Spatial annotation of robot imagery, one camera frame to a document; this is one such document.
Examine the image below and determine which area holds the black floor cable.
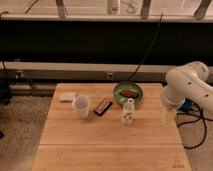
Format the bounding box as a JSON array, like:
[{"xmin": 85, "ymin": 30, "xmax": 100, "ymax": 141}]
[{"xmin": 175, "ymin": 103, "xmax": 213, "ymax": 150}]

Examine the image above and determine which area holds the white sponge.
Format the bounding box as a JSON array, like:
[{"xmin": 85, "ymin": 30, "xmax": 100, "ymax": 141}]
[{"xmin": 59, "ymin": 92, "xmax": 76, "ymax": 102}]

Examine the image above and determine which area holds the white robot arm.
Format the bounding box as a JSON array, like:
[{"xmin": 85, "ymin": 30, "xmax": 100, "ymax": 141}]
[{"xmin": 161, "ymin": 61, "xmax": 213, "ymax": 124}]

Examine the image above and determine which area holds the brown sausage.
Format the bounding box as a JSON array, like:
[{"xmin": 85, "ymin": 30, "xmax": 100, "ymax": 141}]
[{"xmin": 120, "ymin": 89, "xmax": 138, "ymax": 98}]

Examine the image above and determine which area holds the small clear plastic bottle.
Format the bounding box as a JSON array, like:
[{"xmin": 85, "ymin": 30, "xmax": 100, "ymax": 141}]
[{"xmin": 122, "ymin": 98, "xmax": 135, "ymax": 125}]

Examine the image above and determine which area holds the blue object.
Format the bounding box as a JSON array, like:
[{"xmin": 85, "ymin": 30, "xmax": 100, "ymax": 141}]
[{"xmin": 181, "ymin": 99, "xmax": 192, "ymax": 112}]

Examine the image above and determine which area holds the white plastic cup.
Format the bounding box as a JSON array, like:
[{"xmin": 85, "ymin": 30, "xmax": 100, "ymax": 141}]
[{"xmin": 72, "ymin": 95, "xmax": 90, "ymax": 118}]

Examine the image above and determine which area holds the black hanging cable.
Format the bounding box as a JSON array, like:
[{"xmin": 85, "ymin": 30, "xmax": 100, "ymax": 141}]
[{"xmin": 128, "ymin": 13, "xmax": 164, "ymax": 82}]

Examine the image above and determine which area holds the dark candy bar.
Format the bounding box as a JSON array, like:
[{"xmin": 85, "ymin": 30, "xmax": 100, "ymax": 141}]
[{"xmin": 94, "ymin": 98, "xmax": 113, "ymax": 116}]

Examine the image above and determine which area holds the green plate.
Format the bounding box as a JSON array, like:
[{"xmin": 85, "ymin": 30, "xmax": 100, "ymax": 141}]
[{"xmin": 113, "ymin": 81, "xmax": 143, "ymax": 105}]

